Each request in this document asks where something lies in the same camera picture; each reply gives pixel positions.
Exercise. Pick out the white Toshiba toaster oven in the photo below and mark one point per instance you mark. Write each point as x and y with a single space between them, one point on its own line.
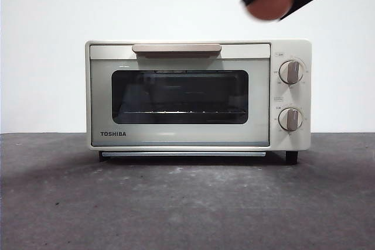
290 48

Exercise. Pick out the brown egg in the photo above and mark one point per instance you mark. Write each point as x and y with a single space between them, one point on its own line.
269 1

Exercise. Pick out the metal oven crumb tray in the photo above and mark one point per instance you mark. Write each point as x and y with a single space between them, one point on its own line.
181 154

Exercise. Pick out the oven temperature knob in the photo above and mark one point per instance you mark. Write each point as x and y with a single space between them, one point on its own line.
291 72

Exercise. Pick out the oven timer knob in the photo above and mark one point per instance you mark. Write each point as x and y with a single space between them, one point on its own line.
291 119

